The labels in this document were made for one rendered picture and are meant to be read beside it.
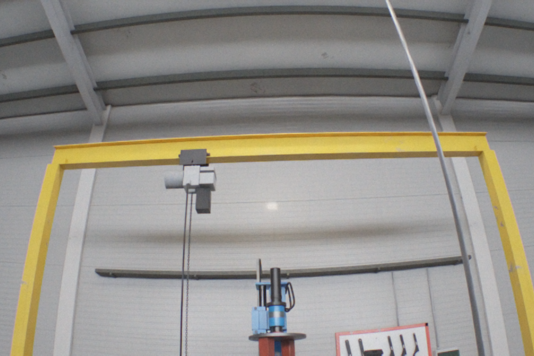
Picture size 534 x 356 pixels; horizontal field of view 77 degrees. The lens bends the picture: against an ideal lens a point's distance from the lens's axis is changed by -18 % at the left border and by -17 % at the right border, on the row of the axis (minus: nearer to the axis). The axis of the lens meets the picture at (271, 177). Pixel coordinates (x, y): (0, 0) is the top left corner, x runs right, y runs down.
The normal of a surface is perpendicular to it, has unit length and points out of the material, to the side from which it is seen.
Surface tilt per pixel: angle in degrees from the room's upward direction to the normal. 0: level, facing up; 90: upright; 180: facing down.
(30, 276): 90
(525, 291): 90
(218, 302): 90
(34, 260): 90
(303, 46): 174
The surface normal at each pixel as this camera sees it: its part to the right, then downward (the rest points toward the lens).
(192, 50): 0.03, 0.81
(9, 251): -0.01, -0.49
